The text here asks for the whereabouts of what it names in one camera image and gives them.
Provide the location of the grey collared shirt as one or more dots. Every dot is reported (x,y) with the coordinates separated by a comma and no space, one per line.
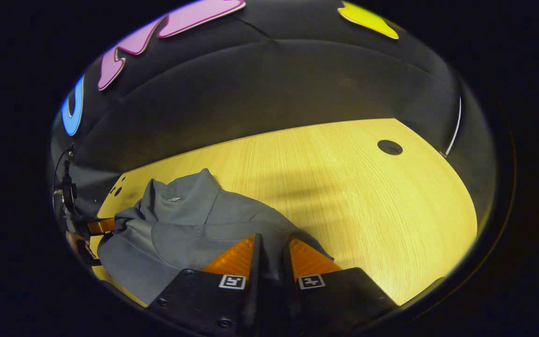
(190,220)

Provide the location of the black backdrop cloth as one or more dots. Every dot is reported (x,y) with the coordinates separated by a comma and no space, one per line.
(274,84)

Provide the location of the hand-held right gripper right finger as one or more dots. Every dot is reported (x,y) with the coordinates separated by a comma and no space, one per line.
(290,299)

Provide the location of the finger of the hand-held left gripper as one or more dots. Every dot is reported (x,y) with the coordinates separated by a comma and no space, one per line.
(101,226)

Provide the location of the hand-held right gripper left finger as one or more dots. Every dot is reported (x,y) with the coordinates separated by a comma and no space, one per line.
(254,304)

